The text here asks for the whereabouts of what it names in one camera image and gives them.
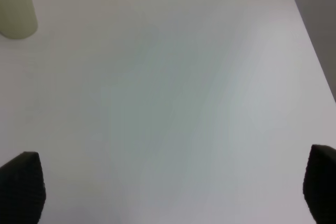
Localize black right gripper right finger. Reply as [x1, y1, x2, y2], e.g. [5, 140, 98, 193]
[303, 145, 335, 224]

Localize pale yellow plastic cup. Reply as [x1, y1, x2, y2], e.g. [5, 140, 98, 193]
[1, 0, 38, 39]

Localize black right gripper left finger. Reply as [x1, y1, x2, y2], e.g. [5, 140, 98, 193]
[1, 152, 46, 224]

